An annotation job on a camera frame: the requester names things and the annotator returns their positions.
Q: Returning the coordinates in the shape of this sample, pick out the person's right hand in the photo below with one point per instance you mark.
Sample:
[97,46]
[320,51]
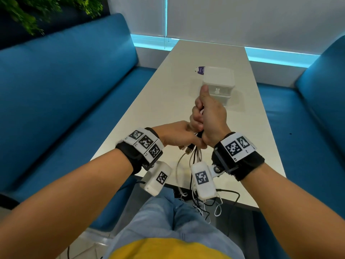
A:
[215,118]

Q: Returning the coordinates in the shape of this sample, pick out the purple sticker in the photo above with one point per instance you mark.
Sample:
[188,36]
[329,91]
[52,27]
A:
[200,70]

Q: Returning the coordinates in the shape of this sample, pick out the person's left forearm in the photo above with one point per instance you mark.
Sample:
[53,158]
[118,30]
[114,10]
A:
[67,202]

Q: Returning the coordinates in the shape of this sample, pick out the dark planter box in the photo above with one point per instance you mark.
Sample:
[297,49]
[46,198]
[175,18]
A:
[67,17]

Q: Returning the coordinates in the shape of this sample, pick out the green plant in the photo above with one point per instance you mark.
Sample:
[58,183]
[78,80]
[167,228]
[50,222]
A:
[27,13]

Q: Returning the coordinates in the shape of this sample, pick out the person's left hand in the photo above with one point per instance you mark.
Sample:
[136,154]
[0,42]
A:
[178,133]

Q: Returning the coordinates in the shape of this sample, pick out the white mini drawer box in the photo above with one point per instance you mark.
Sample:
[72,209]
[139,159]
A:
[218,76]

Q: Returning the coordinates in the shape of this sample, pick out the black marker wristband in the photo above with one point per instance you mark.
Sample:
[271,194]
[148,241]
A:
[129,156]
[248,164]

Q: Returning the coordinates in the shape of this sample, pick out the white charger on floor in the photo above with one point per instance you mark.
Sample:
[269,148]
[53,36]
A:
[229,190]

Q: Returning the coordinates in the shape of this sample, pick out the blue jeans legs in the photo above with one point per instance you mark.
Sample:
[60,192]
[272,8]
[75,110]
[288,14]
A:
[151,221]

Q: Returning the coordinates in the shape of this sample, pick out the blue sofa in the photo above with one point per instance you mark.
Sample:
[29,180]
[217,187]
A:
[310,132]
[54,91]

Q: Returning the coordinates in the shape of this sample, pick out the white roller blind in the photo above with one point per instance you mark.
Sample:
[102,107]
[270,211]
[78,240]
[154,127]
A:
[256,21]
[134,13]

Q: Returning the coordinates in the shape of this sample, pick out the yellow shirt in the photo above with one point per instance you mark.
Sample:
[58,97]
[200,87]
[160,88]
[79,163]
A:
[167,250]

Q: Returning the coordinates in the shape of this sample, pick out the person's right forearm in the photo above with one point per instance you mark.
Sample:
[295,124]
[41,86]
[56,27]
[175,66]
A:
[296,213]

